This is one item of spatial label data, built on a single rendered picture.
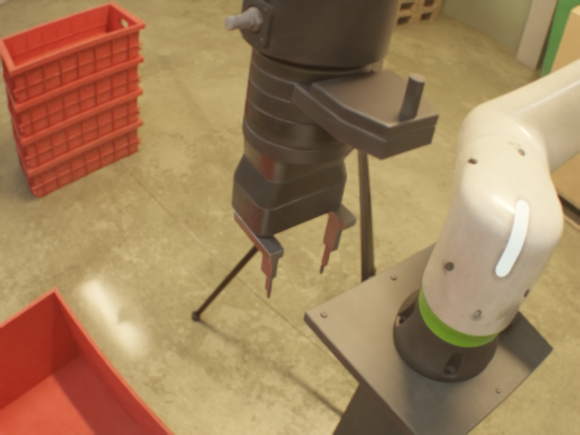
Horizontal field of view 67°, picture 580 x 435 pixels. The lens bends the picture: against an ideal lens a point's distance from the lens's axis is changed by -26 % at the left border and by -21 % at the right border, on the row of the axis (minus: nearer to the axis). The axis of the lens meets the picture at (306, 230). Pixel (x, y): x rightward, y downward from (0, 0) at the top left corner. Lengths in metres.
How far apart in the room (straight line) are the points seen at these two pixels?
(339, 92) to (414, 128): 0.04
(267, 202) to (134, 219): 1.73
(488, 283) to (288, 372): 1.22
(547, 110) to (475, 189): 0.17
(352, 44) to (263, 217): 0.14
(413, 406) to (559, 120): 0.38
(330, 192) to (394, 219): 1.81
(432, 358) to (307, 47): 0.42
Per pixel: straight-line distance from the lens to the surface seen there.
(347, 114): 0.28
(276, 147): 0.33
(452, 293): 0.54
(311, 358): 1.71
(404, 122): 0.27
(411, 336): 0.63
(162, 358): 1.68
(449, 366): 0.64
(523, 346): 0.73
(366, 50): 0.30
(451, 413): 0.62
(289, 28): 0.28
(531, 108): 0.62
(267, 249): 0.38
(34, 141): 2.12
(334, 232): 0.42
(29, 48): 2.33
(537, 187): 0.53
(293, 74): 0.30
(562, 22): 3.76
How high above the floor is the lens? 1.44
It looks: 44 degrees down
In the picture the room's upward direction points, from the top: 11 degrees clockwise
